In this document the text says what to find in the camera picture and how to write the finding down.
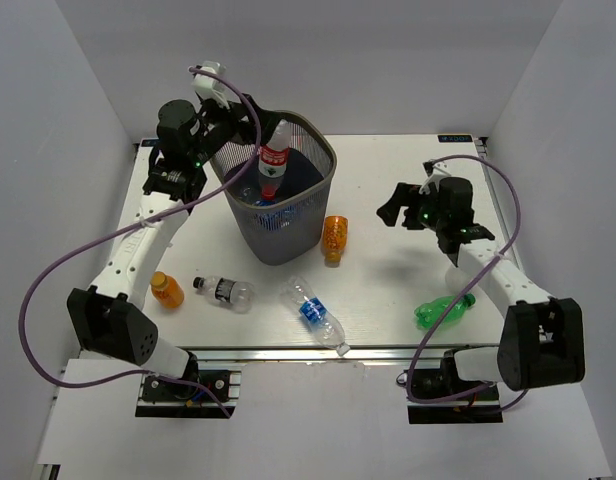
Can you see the red cap clear bottle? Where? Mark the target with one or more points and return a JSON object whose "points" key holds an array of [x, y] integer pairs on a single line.
{"points": [[273, 158]]}

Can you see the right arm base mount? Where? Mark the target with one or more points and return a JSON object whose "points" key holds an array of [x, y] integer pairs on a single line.
{"points": [[449, 400]]}

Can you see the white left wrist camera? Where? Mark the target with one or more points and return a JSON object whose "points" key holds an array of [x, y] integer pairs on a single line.
{"points": [[209, 88]]}

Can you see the grey mesh waste bin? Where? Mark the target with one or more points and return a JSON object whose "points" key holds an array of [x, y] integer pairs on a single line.
{"points": [[311, 167]]}

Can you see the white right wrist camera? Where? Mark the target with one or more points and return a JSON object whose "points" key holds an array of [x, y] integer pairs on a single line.
{"points": [[436, 171]]}

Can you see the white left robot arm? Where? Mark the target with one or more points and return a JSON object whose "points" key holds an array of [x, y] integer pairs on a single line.
{"points": [[108, 316]]}

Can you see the orange textured bottle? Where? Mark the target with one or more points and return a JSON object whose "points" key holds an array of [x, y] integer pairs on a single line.
{"points": [[334, 238]]}

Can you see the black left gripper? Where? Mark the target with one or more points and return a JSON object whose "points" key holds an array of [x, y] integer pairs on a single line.
{"points": [[233, 115]]}

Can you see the aluminium table front rail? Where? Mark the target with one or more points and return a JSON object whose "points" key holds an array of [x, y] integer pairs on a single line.
{"points": [[303, 355]]}

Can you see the blue label bottle front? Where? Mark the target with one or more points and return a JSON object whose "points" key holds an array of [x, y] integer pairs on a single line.
{"points": [[325, 329]]}

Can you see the clear bottle silver cap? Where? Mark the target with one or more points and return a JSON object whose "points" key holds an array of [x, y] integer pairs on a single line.
{"points": [[457, 280]]}

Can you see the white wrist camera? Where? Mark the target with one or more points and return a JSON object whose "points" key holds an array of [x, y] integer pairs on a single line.
{"points": [[209, 88], [436, 171]]}

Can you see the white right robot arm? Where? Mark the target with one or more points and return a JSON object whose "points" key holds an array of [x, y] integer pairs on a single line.
{"points": [[542, 339]]}

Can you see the blue label bottle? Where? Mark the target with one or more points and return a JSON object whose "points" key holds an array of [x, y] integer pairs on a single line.
{"points": [[251, 196], [325, 329], [293, 215]]}

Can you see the orange juice bottle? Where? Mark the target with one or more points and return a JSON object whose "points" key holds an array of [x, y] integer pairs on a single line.
{"points": [[166, 290]]}

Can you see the green crushed bottle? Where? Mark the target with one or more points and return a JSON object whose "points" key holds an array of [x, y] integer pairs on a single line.
{"points": [[427, 314]]}

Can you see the black label clear bottle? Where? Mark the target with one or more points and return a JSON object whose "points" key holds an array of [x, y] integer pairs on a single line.
{"points": [[237, 296]]}

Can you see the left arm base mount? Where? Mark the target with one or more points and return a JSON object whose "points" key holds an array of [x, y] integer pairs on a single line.
{"points": [[166, 400]]}

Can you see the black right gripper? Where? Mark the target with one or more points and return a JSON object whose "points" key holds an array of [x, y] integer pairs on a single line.
{"points": [[402, 196]]}

